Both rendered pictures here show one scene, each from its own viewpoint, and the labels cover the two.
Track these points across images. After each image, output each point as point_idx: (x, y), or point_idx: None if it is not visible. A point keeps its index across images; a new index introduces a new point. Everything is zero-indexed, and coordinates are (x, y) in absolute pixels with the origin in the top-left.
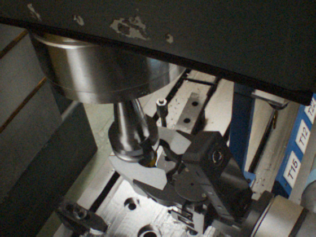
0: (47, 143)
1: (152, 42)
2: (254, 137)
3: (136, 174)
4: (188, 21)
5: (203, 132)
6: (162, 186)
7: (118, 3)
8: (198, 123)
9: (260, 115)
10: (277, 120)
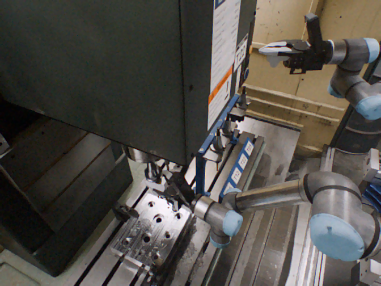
0: (106, 177)
1: (157, 155)
2: (211, 175)
3: (153, 186)
4: (164, 152)
5: (176, 172)
6: (163, 190)
7: (151, 147)
8: (184, 168)
9: (215, 164)
10: (224, 167)
